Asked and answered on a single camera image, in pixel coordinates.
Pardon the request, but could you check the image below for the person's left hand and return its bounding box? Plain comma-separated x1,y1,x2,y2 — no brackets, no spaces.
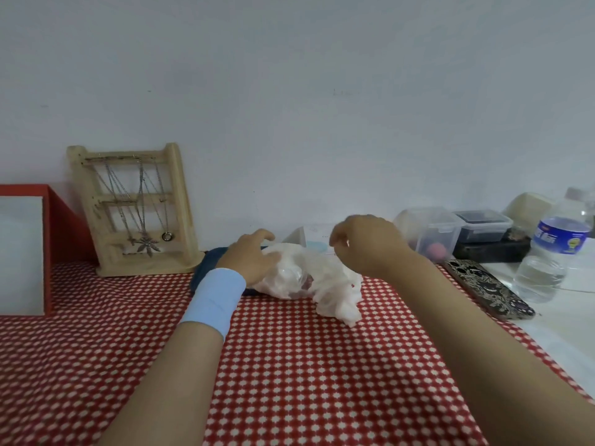
216,229,283,289

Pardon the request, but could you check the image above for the person's right hand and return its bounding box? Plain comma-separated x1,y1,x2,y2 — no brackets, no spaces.
328,214,419,279

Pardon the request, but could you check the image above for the clear plastic bag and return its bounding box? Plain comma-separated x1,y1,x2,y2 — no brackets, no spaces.
253,242,364,328

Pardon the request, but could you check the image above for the clear cotton pad box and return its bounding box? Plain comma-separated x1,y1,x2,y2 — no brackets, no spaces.
282,222,343,256

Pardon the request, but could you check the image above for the person's right forearm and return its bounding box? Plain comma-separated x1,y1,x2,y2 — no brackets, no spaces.
386,253,595,446

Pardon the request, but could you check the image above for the person's left forearm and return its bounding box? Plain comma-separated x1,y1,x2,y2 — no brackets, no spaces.
97,321,225,446

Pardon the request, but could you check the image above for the black tray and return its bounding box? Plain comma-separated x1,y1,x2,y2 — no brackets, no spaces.
453,236,532,263

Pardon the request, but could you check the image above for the dark blue pouch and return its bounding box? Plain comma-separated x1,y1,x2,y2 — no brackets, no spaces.
189,247,275,297

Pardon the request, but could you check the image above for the light blue wristband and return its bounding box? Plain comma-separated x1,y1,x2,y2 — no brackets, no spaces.
178,268,247,341

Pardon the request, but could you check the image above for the clear lidded plastic container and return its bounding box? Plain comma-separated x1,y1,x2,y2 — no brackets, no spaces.
394,206,465,265

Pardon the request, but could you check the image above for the wooden jewelry stand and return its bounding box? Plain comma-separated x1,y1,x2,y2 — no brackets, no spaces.
66,142,205,278

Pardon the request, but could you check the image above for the clear container with black contents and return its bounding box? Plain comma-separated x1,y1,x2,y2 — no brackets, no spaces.
454,208,514,245

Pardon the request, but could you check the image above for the phone with patterned case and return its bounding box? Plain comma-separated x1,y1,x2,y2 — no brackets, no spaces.
441,258,536,321

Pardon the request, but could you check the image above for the beige plastic tub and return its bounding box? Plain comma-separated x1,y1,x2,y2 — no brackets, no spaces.
501,192,557,237

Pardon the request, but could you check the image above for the clear plastic water bottle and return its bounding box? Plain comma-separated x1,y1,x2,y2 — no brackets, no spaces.
513,186,594,304

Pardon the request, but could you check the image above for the red framed mirror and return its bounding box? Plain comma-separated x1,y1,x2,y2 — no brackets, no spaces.
0,184,99,317

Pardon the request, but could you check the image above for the ring pendant necklace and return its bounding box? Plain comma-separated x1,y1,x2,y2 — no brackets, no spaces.
153,160,174,243

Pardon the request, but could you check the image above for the leaf pendant necklace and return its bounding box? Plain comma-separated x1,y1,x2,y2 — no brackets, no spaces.
134,157,162,258

